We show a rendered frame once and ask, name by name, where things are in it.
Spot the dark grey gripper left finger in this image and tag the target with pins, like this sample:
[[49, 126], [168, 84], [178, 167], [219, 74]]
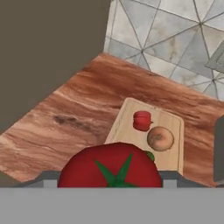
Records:
[[48, 179]]

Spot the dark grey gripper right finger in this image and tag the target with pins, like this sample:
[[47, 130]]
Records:
[[172, 179]]

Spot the red tomato with green stem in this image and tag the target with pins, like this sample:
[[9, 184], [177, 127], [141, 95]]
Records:
[[109, 169]]

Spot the green avocado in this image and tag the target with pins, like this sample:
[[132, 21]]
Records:
[[150, 156]]

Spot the tan round onion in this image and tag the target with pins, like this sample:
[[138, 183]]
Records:
[[160, 138]]

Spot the light wooden cutting board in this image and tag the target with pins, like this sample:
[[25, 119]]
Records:
[[169, 122]]

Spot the grey appliance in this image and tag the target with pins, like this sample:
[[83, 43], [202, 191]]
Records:
[[219, 151]]

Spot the grey metal hood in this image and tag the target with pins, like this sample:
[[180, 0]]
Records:
[[217, 61]]

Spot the taupe tall cabinet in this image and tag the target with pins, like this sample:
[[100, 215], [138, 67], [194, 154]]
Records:
[[43, 52]]

